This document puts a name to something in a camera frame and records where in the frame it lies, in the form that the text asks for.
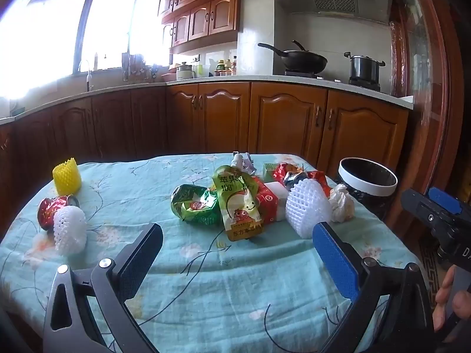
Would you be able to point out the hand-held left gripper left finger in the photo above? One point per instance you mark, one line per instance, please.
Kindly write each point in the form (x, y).
(142, 261)

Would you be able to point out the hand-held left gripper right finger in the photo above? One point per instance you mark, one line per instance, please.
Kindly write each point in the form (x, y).
(335, 261)

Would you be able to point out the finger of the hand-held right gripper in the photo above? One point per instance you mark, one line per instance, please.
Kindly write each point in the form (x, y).
(446, 200)
(423, 209)

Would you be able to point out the black bin with white rim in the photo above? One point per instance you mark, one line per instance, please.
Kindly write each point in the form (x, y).
(368, 184)

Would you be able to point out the green juice pouch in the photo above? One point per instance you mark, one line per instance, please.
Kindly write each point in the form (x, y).
(239, 206)

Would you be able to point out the person's right hand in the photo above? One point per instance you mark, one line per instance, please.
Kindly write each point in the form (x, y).
(443, 309)

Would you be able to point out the crumpled white tissue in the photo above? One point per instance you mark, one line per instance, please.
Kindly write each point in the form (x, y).
(341, 204)

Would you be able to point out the white foam fruit net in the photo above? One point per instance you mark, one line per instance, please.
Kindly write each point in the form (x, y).
(70, 230)
(305, 206)

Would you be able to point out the blue floral tablecloth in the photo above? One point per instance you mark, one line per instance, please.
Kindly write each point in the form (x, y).
(206, 286)

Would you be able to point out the green snack wrapper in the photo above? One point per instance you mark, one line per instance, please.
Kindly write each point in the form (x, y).
(193, 206)

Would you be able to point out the small red snack packet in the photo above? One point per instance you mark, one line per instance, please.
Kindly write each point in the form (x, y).
(321, 182)

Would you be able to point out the red and white carton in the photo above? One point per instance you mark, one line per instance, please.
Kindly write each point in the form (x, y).
(274, 200)

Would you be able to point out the crushed red can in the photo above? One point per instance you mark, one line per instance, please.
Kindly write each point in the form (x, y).
(48, 211)

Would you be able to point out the green drink carton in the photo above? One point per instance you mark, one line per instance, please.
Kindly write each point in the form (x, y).
(268, 172)

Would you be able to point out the yellow foam fruit net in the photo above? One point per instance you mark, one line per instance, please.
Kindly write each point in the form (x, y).
(67, 176)

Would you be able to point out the wooden glass door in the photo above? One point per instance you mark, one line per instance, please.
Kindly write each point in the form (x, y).
(423, 81)

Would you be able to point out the crumpled silver wrapper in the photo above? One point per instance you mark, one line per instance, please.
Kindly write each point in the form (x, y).
(243, 161)

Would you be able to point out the steel cooking pot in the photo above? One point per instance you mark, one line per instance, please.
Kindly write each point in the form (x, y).
(364, 68)

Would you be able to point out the gas stove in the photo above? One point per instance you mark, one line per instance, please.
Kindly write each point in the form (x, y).
(333, 79)

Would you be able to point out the wooden lower cabinets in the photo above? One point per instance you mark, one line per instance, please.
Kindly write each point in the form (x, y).
(228, 117)

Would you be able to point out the wooden cabinets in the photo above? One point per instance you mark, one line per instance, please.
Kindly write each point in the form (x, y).
(206, 14)
(228, 117)

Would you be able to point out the red bowl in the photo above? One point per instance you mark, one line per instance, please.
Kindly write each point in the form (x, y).
(168, 76)

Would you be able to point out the black wok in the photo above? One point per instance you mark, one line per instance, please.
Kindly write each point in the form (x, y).
(303, 60)

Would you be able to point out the sink faucet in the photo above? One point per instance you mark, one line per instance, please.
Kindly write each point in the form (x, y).
(88, 77)

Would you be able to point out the white electric cooker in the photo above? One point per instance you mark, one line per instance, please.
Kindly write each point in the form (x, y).
(185, 71)

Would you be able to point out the utensil holder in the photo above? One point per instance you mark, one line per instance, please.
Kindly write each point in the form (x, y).
(138, 66)

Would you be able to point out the white countertop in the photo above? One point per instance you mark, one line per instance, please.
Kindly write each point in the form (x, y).
(257, 79)

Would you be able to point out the green cup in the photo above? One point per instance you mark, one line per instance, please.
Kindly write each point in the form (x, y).
(200, 70)

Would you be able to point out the green-lid condiment jar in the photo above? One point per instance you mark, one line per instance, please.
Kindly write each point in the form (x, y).
(220, 68)

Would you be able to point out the kitchen window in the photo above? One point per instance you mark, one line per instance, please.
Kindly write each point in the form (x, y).
(73, 33)

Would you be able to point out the wooden upper cabinets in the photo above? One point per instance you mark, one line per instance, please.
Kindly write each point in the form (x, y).
(206, 14)

